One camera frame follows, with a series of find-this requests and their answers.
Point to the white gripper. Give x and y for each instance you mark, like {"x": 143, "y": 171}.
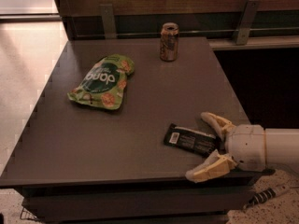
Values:
{"x": 247, "y": 147}

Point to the black rxbar chocolate wrapper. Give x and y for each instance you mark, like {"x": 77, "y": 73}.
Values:
{"x": 191, "y": 140}

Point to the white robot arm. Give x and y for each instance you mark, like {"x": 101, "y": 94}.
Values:
{"x": 281, "y": 149}

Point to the orange soda can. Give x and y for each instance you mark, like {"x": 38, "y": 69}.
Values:
{"x": 169, "y": 42}

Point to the green snack bag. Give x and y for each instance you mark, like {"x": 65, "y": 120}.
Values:
{"x": 104, "y": 85}

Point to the dark cabinet drawer front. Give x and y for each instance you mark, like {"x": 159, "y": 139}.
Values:
{"x": 154, "y": 206}

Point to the right metal bracket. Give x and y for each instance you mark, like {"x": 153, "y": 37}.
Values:
{"x": 247, "y": 20}

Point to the metal bracket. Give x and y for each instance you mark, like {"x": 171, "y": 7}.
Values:
{"x": 108, "y": 21}
{"x": 247, "y": 20}

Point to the left metal bracket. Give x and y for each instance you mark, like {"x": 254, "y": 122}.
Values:
{"x": 108, "y": 21}

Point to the horizontal metal rail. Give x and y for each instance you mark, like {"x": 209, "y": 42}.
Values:
{"x": 217, "y": 34}

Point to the wire rack corner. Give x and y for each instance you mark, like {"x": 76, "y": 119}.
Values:
{"x": 26, "y": 215}

